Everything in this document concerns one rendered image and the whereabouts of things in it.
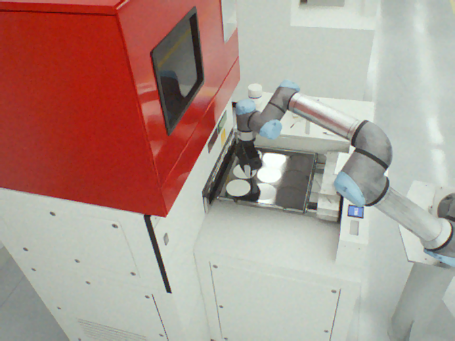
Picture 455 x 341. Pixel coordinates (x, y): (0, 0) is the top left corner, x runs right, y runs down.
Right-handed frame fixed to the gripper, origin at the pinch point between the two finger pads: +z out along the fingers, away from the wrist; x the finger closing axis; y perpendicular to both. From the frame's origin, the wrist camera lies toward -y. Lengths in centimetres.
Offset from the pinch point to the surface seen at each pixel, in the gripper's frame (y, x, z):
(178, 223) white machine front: -21.8, 38.3, -12.6
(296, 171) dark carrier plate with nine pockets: -5.4, -19.5, 1.4
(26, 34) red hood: -20, 61, -84
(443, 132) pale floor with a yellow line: 62, -206, 91
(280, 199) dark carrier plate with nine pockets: -16.8, -4.8, 1.4
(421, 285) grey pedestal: -56, -53, 43
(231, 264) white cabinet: -27.3, 22.6, 14.4
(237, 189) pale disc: -3.3, 8.0, 1.3
